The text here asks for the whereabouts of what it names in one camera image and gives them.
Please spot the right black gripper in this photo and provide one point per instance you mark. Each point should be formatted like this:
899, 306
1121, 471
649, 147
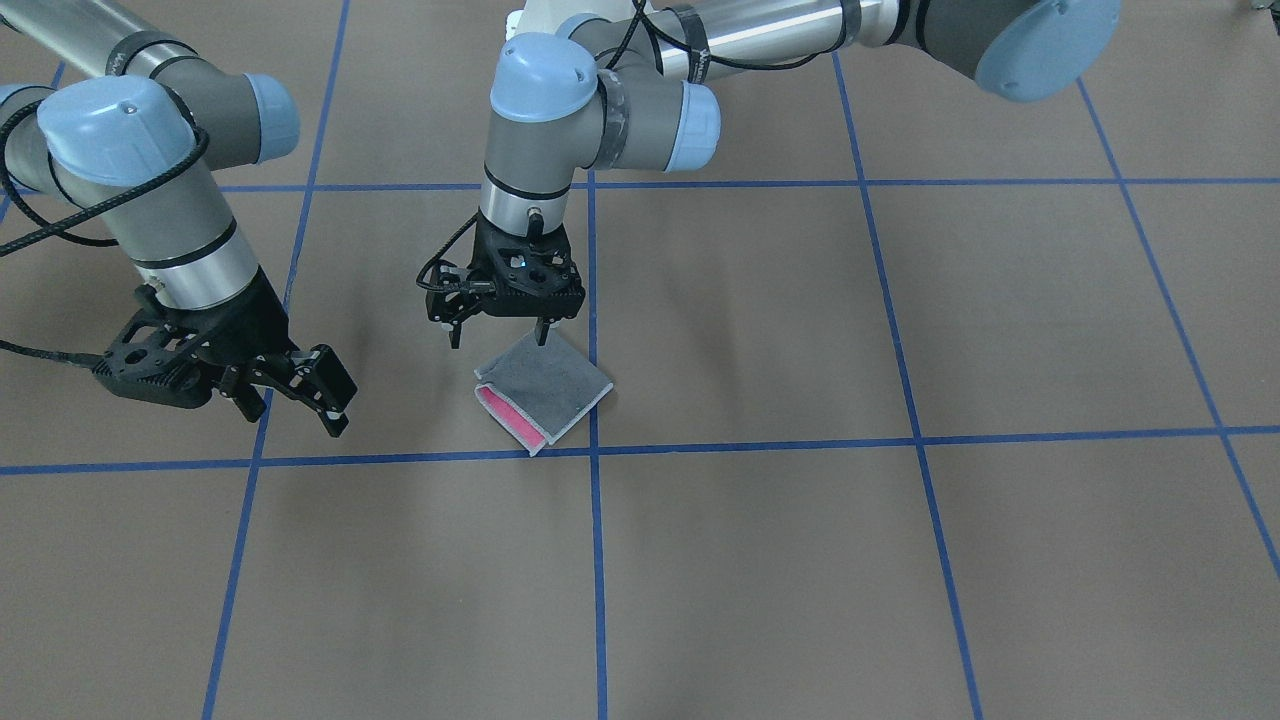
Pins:
252, 318

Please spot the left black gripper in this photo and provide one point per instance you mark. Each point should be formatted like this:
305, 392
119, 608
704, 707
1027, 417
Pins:
447, 304

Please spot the pink grey towel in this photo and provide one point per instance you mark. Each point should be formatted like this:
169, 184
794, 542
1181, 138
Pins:
539, 392

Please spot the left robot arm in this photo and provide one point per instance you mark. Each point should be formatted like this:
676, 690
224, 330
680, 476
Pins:
604, 89

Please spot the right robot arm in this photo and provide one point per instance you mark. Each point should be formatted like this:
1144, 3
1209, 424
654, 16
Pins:
136, 145

